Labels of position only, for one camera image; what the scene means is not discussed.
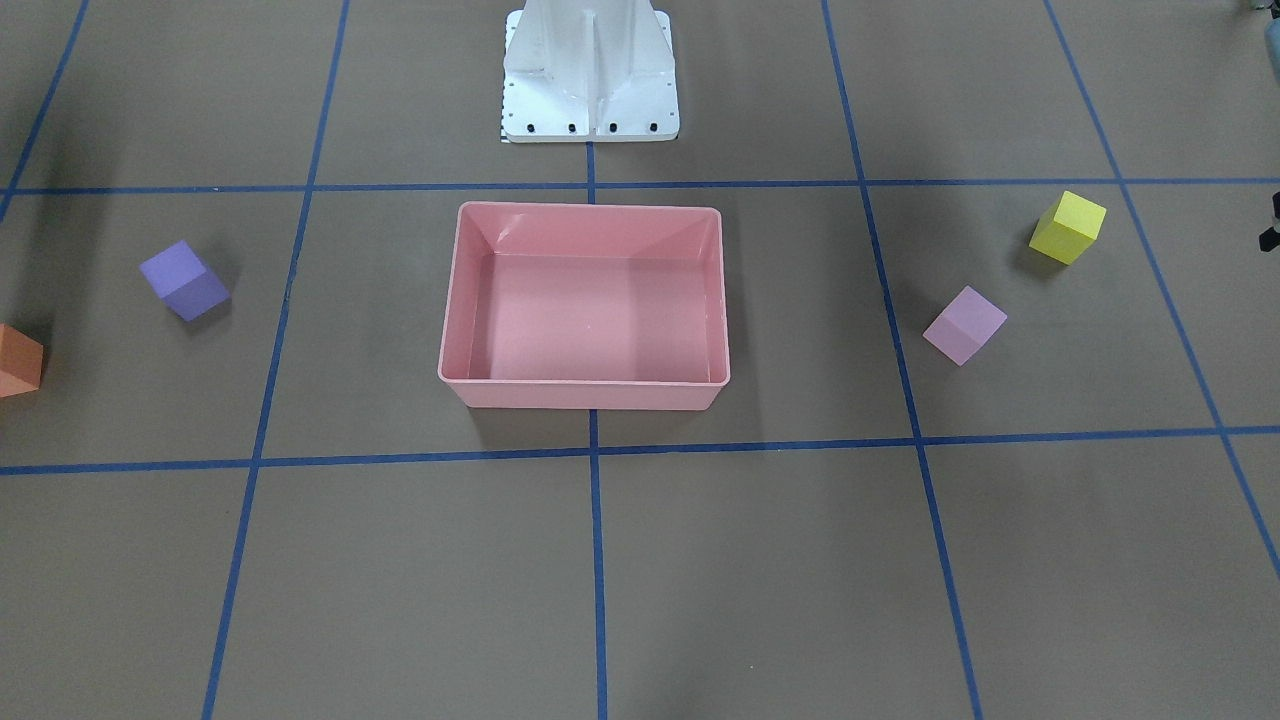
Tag yellow foam block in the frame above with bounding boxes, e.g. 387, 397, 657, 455
1028, 190, 1107, 266

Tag dark purple foam block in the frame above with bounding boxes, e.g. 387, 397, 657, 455
140, 240, 230, 322

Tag orange foam block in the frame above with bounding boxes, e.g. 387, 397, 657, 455
1, 324, 45, 398

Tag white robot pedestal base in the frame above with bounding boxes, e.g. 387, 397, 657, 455
500, 1, 681, 143

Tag light pink foam block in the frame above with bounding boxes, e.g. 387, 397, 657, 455
923, 284, 1009, 366

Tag pink plastic bin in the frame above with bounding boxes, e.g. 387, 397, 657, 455
436, 201, 732, 411

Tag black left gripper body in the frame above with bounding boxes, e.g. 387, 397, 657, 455
1258, 192, 1280, 252

